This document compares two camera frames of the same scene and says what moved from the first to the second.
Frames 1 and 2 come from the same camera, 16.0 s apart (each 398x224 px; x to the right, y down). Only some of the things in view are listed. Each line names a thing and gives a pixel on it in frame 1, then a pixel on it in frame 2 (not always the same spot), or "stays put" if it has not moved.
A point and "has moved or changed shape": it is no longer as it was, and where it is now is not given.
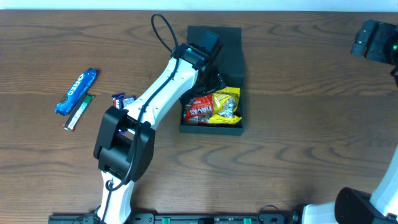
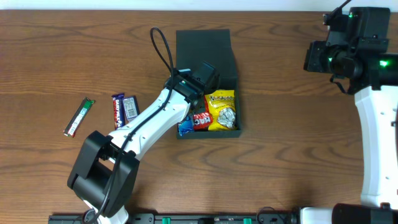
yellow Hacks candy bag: x=226 y=103 has moved or changed shape
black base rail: x=173 y=218 stays put
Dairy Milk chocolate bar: x=118 y=101 stays put
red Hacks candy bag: x=199 y=109 has moved or changed shape
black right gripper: x=364 y=37 -> x=311 y=56
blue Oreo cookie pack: x=83 y=83 -> x=186 y=126
